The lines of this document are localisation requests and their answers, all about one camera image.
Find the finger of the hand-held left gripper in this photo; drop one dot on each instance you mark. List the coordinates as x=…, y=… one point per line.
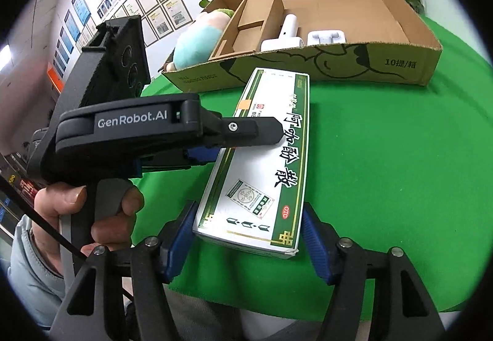
x=200, y=154
x=250, y=131

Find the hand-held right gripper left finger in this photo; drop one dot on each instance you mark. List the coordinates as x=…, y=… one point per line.
x=179, y=241

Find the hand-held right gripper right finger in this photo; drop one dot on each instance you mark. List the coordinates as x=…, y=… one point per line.
x=316, y=244

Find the green and white medicine box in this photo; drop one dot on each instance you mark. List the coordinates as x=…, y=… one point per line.
x=250, y=179

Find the white handheld fan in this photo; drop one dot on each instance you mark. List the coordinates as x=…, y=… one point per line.
x=283, y=38

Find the narrow brown cardboard box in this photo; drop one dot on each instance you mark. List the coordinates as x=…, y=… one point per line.
x=254, y=10

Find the white folding phone stand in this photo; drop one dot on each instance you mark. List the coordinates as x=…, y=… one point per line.
x=327, y=36

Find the large cardboard box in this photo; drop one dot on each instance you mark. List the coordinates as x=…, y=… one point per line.
x=385, y=56

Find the person's left forearm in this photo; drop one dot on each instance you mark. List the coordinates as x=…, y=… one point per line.
x=34, y=279

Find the person's left hand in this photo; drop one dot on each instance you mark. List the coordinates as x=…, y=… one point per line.
x=108, y=231

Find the green tablecloth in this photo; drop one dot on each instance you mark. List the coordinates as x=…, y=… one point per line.
x=385, y=171

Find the person's grey clothing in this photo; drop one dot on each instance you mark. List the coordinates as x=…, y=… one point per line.
x=246, y=325

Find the pink and teal plush toy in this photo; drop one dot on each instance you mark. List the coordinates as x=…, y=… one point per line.
x=196, y=36

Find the display shelf with goods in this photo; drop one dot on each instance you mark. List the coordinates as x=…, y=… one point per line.
x=19, y=191

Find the orange wall sign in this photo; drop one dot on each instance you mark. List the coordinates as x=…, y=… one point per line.
x=55, y=77

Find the row of blue wall posters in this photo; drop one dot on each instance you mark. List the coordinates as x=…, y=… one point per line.
x=71, y=25

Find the wall of framed certificates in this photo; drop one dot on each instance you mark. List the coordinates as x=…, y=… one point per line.
x=161, y=6

